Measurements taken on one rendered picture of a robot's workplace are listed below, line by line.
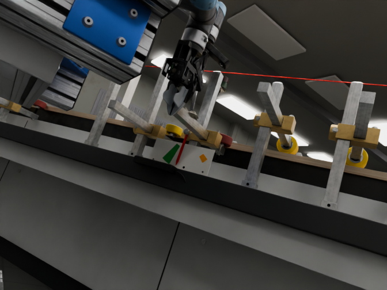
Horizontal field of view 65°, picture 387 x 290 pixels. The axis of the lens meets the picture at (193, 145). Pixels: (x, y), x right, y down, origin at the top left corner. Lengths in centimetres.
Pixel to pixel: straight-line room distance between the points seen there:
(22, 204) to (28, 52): 158
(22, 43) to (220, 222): 80
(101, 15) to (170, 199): 84
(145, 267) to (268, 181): 63
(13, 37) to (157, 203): 83
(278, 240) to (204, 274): 40
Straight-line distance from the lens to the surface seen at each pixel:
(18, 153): 181
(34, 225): 190
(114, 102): 108
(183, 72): 87
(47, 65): 49
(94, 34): 42
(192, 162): 112
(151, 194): 120
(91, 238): 161
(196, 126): 104
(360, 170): 123
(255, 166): 104
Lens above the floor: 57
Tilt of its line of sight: 12 degrees up
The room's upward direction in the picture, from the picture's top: 19 degrees clockwise
